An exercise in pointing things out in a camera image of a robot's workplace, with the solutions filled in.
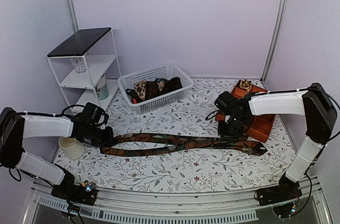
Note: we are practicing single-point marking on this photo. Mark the floral table mat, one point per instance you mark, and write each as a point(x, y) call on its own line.
point(187, 171)

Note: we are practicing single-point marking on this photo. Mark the white plastic basket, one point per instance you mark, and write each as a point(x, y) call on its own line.
point(159, 74)

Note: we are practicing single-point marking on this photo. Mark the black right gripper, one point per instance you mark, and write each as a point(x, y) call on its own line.
point(224, 135)

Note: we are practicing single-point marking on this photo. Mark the orange compartment tray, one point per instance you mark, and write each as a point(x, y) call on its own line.
point(256, 127)

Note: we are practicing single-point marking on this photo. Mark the black shiny tie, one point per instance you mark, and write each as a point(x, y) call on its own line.
point(171, 85)

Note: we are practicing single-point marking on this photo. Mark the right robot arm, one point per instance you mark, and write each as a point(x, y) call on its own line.
point(314, 110)

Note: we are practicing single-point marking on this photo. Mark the dark red patterned tie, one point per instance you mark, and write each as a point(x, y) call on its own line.
point(152, 90)

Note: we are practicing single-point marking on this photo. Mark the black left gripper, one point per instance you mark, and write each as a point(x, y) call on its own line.
point(108, 140)

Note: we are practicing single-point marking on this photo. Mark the rolled beige patterned tie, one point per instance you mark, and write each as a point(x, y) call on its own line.
point(245, 84)

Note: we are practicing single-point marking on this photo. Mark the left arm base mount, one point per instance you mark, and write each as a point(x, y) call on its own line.
point(84, 193)

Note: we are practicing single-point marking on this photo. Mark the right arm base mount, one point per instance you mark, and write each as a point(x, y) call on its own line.
point(284, 191)

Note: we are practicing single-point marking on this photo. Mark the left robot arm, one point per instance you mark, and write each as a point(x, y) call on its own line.
point(88, 126)

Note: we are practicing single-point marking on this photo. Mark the cream ceramic mug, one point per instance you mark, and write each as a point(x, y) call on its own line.
point(71, 147)

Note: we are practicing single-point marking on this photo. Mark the green brown patterned tie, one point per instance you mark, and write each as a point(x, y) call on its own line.
point(175, 143)

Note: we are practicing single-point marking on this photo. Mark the white shelf with black top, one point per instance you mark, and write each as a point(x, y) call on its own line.
point(86, 68)

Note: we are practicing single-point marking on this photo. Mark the clear drinking glass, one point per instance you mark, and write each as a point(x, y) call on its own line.
point(78, 65)

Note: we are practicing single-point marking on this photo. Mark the cream paisley tie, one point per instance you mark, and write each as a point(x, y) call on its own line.
point(141, 88)

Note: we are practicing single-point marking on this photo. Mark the metal front rail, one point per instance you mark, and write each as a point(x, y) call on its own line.
point(114, 206)

